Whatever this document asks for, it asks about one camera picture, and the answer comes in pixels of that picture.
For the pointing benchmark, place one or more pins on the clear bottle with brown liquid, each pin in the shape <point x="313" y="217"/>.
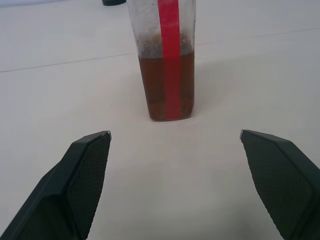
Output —
<point x="167" y="75"/>

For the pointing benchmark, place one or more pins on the dark round object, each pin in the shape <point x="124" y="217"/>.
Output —
<point x="113" y="2"/>

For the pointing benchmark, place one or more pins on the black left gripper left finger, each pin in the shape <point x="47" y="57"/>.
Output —
<point x="62" y="190"/>

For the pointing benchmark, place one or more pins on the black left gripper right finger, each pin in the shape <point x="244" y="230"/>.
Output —
<point x="282" y="180"/>

